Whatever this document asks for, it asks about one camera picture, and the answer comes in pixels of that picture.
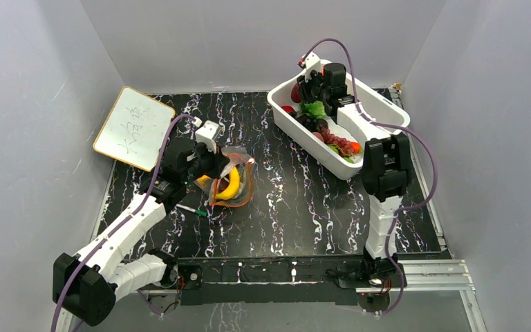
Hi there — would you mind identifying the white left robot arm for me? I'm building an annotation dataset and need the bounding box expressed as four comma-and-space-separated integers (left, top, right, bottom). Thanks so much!
51, 142, 232, 331

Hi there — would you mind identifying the dark red toy fruit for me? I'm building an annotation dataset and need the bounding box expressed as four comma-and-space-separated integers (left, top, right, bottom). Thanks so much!
217, 178, 230, 193

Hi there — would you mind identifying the white dry-erase board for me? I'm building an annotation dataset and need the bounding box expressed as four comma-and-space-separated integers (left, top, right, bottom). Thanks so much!
93, 86, 176, 172

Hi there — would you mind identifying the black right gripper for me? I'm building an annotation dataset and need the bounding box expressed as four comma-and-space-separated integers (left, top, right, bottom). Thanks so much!
297, 68, 328, 104

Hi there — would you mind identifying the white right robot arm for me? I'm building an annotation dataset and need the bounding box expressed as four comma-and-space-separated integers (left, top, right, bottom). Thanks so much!
292, 62, 413, 288

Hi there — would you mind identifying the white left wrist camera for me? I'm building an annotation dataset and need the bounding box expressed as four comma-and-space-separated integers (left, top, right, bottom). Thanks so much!
194, 120, 223, 154

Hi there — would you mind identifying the white plastic bin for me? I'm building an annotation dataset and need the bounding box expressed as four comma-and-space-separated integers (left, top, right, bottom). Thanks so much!
267, 59, 410, 180

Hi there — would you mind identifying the green toy lettuce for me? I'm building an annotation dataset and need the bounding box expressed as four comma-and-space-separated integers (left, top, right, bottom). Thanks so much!
299, 100, 327, 120

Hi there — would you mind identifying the purple toy eggplant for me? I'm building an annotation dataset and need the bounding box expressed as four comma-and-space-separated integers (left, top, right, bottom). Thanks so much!
290, 84, 302, 104

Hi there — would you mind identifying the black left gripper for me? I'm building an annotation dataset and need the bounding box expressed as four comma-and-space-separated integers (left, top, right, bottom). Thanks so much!
183, 140, 230, 185

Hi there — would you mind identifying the green capped marker pen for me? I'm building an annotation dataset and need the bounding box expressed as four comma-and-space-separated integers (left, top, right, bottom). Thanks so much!
176, 204, 208, 217

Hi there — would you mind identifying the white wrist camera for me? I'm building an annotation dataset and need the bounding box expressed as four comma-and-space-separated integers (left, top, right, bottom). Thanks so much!
298, 52, 322, 80
194, 120, 223, 154

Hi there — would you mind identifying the yellow toy bell pepper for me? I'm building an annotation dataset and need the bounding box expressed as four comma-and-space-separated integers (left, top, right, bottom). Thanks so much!
195, 175, 214, 187

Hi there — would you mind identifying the dark toy grape bunch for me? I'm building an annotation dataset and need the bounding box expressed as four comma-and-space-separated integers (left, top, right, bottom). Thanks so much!
295, 113, 328, 133

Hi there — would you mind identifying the red toy apple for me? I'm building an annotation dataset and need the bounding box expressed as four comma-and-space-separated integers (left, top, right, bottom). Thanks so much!
281, 105, 295, 114

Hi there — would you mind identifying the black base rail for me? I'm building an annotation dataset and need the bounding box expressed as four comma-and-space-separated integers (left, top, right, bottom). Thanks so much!
146, 254, 409, 317

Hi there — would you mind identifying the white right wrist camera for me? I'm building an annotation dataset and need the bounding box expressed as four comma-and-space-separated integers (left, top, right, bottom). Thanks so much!
298, 52, 322, 80

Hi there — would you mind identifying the yellow toy banana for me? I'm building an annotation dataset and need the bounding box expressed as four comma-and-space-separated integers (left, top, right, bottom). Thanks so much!
215, 167, 241, 201

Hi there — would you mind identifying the red toy grape bunch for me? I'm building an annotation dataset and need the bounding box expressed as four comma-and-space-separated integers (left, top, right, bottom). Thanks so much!
319, 127, 361, 158

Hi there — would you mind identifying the clear zip bag orange zipper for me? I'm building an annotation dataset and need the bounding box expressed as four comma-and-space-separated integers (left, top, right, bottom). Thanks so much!
194, 146, 254, 208

